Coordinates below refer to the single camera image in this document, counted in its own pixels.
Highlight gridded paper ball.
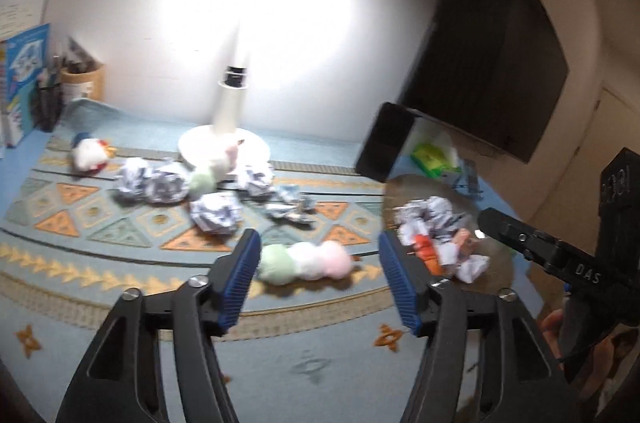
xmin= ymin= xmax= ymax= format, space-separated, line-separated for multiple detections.
xmin=436 ymin=242 xmax=490 ymax=284

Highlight small orange carton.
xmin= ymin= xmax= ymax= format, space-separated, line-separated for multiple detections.
xmin=451 ymin=228 xmax=480 ymax=261

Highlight large grey paper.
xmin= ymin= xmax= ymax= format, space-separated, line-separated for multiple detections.
xmin=394 ymin=196 xmax=470 ymax=247

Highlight orange snack packet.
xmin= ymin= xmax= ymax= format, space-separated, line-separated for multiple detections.
xmin=413 ymin=235 xmax=445 ymax=276

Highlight golden ribbed bowl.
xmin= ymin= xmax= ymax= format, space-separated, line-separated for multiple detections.
xmin=383 ymin=175 xmax=514 ymax=293

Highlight white kitty plush toy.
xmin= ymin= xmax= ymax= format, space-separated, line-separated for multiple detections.
xmin=70 ymin=132 xmax=116 ymax=174

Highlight three-ball dango plush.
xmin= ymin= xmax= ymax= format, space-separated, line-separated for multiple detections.
xmin=189 ymin=138 xmax=244 ymax=201

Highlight person's right hand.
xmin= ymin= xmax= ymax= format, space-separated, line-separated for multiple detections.
xmin=539 ymin=308 xmax=640 ymax=419

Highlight small metal stand ornament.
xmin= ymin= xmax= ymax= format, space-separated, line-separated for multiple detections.
xmin=451 ymin=159 xmax=483 ymax=199

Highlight green tissue box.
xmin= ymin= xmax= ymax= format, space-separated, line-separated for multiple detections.
xmin=410 ymin=143 xmax=460 ymax=180

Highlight patterned blue woven rug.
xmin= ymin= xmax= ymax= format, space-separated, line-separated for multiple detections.
xmin=1 ymin=99 xmax=447 ymax=422

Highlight black phone on stand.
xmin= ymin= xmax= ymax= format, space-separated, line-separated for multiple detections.
xmin=355 ymin=102 xmax=416 ymax=183

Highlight white desk lamp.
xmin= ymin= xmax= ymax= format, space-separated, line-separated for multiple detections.
xmin=178 ymin=0 xmax=259 ymax=182

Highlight black mesh pen holder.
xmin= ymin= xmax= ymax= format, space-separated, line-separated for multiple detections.
xmin=32 ymin=84 xmax=63 ymax=133

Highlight blue boxed book set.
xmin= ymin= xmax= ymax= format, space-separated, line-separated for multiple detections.
xmin=1 ymin=24 xmax=50 ymax=148

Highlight upright white papers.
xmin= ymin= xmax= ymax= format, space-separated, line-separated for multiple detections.
xmin=0 ymin=0 xmax=47 ymax=41

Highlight black wall television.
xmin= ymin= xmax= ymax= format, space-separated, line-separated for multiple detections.
xmin=399 ymin=0 xmax=568 ymax=163

